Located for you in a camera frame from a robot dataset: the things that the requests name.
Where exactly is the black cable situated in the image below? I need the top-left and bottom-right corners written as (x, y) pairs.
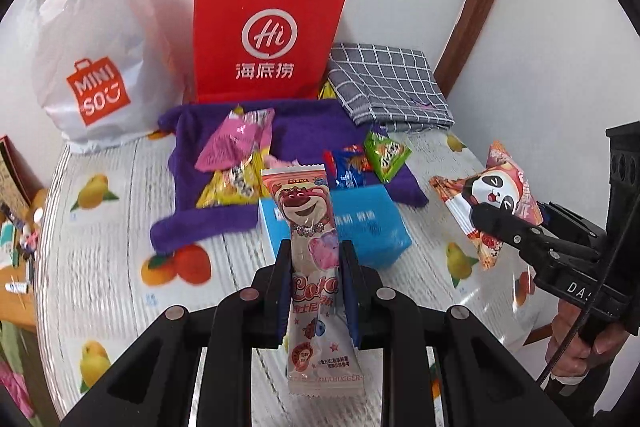
top-left (534, 183), bottom-right (640, 385)

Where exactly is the pink panda snack packet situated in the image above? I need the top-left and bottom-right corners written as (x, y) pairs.
top-left (430, 141), bottom-right (544, 270)

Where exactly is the person right hand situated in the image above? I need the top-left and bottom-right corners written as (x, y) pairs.
top-left (546, 300), bottom-right (629, 377)

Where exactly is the purple towel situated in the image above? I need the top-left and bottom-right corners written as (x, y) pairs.
top-left (150, 98), bottom-right (431, 256)

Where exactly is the grey checked folded cloth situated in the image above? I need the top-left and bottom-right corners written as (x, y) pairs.
top-left (326, 42), bottom-right (454, 132)

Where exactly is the red Haidilao paper bag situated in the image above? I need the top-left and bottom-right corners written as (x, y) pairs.
top-left (193, 0), bottom-right (346, 103)

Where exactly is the green chicken snack packet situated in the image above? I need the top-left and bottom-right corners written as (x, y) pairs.
top-left (363, 131), bottom-right (411, 183)

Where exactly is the yellow snack packet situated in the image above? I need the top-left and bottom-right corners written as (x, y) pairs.
top-left (195, 105), bottom-right (271, 209)

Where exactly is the white Miniso plastic bag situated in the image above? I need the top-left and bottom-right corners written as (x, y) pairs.
top-left (20, 0), bottom-right (184, 154)

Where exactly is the pink magenta snack packet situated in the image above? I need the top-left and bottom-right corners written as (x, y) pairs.
top-left (194, 108), bottom-right (276, 172)

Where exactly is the patterned brown box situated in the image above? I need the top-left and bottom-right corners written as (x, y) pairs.
top-left (1, 135), bottom-right (47, 227)

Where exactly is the blue tissue pack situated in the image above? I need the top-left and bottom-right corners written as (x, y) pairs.
top-left (258, 178), bottom-right (411, 275)

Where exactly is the red snack packet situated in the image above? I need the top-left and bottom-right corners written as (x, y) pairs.
top-left (322, 145), bottom-right (374, 183)

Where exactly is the pink bear Lotso candy packet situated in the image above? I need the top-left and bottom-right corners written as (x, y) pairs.
top-left (262, 164), bottom-right (364, 397)

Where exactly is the blue chocolate cookie packet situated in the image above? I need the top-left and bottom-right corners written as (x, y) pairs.
top-left (330, 150), bottom-right (368, 190)

